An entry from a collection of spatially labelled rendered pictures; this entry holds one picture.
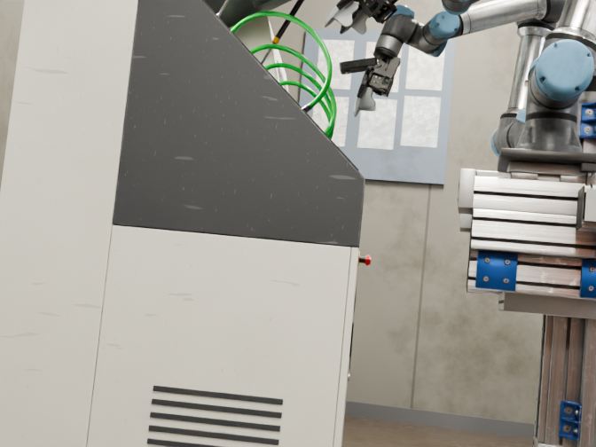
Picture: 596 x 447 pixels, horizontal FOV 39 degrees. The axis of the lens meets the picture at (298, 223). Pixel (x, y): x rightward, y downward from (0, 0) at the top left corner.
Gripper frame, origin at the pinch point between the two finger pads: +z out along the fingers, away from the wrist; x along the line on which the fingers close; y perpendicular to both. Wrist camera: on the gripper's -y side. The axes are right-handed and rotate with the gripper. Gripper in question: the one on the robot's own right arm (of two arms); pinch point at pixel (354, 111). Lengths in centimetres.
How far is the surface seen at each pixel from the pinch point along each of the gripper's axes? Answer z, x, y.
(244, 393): 85, -47, 10
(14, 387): 104, -50, -39
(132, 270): 69, -52, -24
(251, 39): -14.4, 10.7, -42.3
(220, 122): 29, -54, -18
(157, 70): 23, -56, -37
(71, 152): 49, -56, -49
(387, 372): 65, 252, 28
